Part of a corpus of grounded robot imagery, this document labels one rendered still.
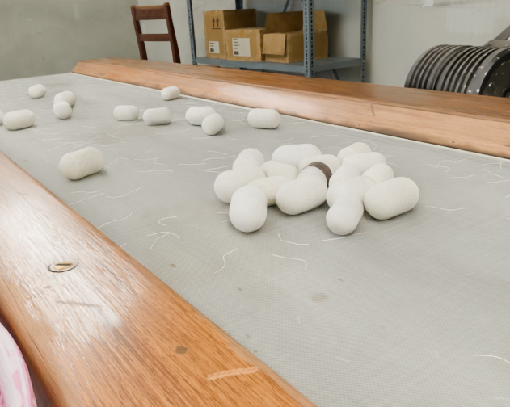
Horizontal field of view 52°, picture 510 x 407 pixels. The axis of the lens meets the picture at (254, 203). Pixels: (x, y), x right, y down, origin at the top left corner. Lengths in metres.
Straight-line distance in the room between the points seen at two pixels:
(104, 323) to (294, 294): 0.09
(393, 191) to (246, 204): 0.08
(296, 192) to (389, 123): 0.22
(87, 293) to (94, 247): 0.04
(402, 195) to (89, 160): 0.24
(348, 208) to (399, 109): 0.25
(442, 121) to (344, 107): 0.12
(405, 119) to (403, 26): 2.36
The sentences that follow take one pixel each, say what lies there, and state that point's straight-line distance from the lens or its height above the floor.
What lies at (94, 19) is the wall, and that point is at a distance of 4.96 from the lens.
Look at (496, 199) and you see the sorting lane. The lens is 0.35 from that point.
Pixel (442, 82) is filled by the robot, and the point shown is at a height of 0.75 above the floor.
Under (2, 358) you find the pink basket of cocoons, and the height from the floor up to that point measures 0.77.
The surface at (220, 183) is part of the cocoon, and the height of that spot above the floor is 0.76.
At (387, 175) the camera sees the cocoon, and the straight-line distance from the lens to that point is 0.34.
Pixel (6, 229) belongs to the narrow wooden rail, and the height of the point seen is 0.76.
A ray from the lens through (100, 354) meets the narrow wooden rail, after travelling 0.17.
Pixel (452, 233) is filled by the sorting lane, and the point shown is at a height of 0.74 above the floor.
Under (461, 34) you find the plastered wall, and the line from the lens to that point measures 2.68.
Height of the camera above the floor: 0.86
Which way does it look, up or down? 21 degrees down
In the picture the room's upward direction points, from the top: 3 degrees counter-clockwise
